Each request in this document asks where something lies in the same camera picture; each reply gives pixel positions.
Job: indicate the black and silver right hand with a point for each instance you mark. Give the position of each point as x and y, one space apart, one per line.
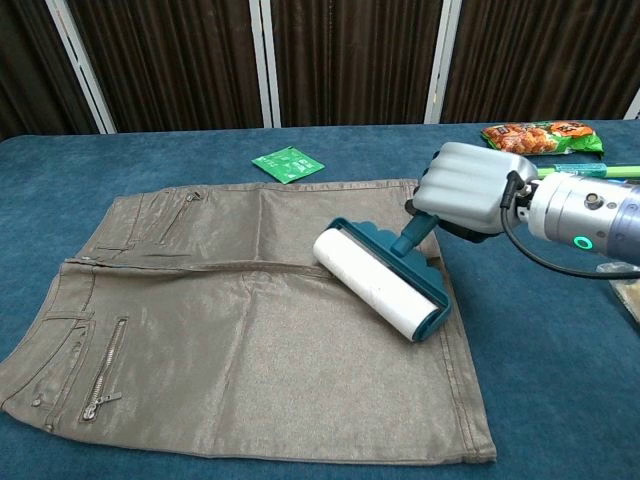
465 190

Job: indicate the teal and yellow pump toy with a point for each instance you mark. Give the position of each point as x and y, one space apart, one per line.
600 171

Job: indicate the clear bag of grains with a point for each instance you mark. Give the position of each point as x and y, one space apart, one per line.
627 292

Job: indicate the green sachet packet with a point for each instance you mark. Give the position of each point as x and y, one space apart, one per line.
289 165

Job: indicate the blue carpeted table surface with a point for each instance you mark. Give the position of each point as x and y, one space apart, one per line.
540 360

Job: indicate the brown zippered skirt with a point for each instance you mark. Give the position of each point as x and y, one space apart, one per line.
200 340

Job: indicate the teal and white lint roller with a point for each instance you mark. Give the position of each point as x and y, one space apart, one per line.
375 285

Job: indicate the dark curtain partition panel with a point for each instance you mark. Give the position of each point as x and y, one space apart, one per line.
355 60
35 65
170 60
540 55

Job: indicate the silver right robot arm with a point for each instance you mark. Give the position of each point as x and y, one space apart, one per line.
590 215

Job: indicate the orange and green snack bag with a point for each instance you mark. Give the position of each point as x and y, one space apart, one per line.
540 139

